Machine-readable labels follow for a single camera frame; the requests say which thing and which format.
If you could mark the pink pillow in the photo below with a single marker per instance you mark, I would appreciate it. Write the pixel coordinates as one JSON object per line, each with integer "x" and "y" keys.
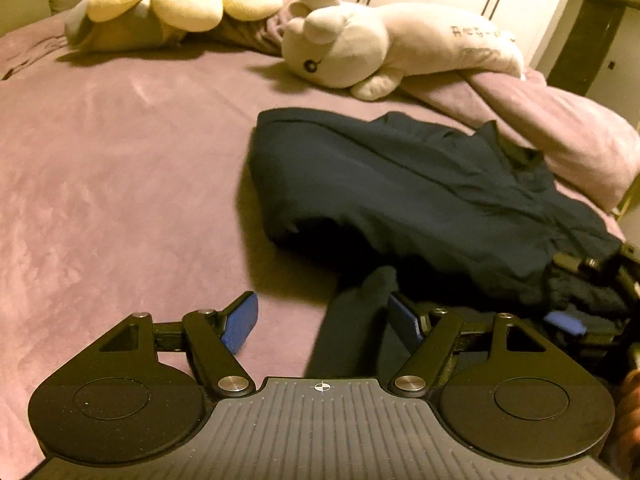
{"x": 565, "y": 130}

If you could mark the dark navy garment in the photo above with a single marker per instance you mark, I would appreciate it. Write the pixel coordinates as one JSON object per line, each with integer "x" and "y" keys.
{"x": 400, "y": 185}

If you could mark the white rabbit plush toy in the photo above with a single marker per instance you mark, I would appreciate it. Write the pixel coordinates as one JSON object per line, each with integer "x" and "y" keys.
{"x": 380, "y": 35}

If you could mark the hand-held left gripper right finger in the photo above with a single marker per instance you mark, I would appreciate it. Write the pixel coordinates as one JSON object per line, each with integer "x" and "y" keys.
{"x": 403, "y": 319}

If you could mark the person's right hand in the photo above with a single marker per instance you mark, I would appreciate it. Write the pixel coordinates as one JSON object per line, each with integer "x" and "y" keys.
{"x": 631, "y": 410}

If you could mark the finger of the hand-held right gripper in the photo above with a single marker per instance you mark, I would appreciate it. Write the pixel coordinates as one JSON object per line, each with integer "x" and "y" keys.
{"x": 585, "y": 263}
{"x": 565, "y": 322}

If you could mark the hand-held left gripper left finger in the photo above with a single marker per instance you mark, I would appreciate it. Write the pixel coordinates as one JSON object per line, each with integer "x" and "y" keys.
{"x": 241, "y": 321}

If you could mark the grey pillow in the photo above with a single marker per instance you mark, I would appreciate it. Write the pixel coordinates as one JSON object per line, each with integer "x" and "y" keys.
{"x": 120, "y": 32}

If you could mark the wooden nightstand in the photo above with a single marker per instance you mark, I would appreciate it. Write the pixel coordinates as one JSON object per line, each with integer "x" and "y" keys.
{"x": 595, "y": 35}

